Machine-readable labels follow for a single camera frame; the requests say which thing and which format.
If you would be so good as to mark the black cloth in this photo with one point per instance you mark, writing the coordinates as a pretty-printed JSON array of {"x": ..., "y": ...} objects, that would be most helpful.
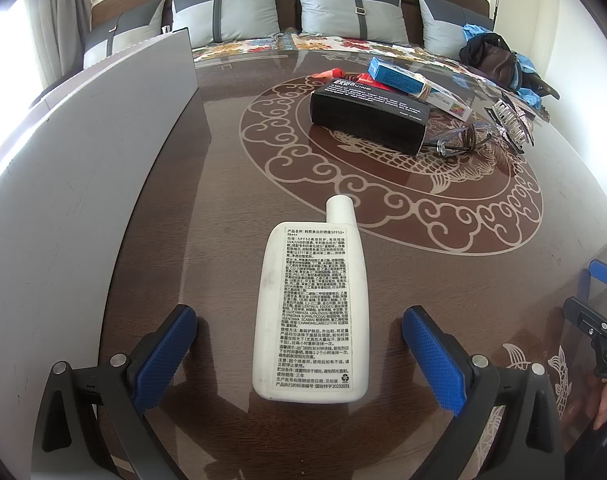
[{"x": 476, "y": 45}]

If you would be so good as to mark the white storage box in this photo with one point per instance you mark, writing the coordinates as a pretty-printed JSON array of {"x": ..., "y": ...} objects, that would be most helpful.
[{"x": 83, "y": 185}]

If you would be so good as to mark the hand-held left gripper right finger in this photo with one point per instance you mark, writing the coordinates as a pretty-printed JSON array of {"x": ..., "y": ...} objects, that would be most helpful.
[{"x": 433, "y": 360}]

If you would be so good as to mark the silver hair claw clip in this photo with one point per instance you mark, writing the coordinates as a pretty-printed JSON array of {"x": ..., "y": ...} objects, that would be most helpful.
[{"x": 508, "y": 122}]

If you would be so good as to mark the white lotion bottle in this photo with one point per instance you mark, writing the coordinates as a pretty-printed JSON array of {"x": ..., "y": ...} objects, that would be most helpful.
[{"x": 308, "y": 310}]

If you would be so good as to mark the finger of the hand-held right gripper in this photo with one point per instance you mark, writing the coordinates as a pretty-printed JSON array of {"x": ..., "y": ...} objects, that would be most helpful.
[
  {"x": 583, "y": 312},
  {"x": 606, "y": 275}
]

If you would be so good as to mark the tinted eyeglasses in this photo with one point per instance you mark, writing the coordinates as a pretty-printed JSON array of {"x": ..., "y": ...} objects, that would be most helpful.
[{"x": 458, "y": 135}]

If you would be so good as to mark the grey curtain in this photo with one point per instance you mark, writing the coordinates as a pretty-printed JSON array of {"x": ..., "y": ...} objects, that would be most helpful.
[{"x": 58, "y": 35}]

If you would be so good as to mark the brown patterned desktop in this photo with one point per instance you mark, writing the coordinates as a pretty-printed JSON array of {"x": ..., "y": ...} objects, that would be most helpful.
[{"x": 208, "y": 210}]

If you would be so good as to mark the blue white cream box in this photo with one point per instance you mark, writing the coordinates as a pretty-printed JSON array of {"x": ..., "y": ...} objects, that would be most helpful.
[{"x": 393, "y": 74}]

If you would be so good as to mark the clear plastic document sleeve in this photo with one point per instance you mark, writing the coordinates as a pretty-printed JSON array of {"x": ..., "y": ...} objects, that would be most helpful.
[{"x": 478, "y": 82}]

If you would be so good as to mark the red candy packet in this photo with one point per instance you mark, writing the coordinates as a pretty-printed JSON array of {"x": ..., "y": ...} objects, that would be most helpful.
[{"x": 333, "y": 73}]

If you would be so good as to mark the black cardboard box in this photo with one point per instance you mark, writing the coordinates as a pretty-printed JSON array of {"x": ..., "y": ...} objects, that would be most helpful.
[{"x": 363, "y": 115}]

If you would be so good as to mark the floral blanket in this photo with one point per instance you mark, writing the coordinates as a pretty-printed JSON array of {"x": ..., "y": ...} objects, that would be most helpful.
[{"x": 333, "y": 42}]

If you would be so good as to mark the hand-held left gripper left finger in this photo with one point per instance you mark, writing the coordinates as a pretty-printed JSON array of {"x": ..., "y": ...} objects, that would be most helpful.
[{"x": 163, "y": 355}]

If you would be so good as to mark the light blue cloth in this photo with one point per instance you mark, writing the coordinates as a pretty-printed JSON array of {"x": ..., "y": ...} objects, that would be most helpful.
[
  {"x": 476, "y": 31},
  {"x": 526, "y": 67}
]

